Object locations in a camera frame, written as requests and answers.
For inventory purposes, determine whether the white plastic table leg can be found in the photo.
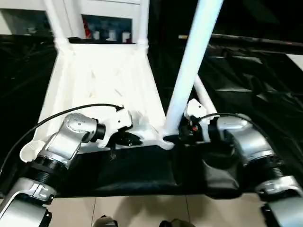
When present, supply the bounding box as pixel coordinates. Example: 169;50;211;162
163;0;223;139
43;0;71;49
193;75;214;115
137;0;151;49

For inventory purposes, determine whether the black mat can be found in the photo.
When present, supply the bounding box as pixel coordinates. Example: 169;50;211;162
0;33;303;199

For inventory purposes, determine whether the white plastic table top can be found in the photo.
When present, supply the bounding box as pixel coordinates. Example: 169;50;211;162
19;40;176;164

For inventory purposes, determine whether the grey left robot foot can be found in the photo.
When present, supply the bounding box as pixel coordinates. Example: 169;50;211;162
92;215;119;227

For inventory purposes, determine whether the grey robot foot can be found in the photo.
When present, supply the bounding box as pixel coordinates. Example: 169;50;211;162
92;215;119;227
158;218;195;227

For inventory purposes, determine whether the grey right robot foot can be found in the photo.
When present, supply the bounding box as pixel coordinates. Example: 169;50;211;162
158;218;195;227

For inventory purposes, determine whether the black metal bar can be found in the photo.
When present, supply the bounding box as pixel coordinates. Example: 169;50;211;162
210;34;303;51

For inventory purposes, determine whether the white cabinet with glass doors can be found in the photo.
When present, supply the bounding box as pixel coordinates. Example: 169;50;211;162
0;0;153;44

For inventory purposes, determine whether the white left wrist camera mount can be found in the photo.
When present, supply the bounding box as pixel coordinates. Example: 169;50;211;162
97;107;134;148

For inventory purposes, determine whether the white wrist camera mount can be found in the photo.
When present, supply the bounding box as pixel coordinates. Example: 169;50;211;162
97;107;134;148
183;99;212;143

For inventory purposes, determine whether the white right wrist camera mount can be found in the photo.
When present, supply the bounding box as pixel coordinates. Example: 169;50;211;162
183;99;212;143

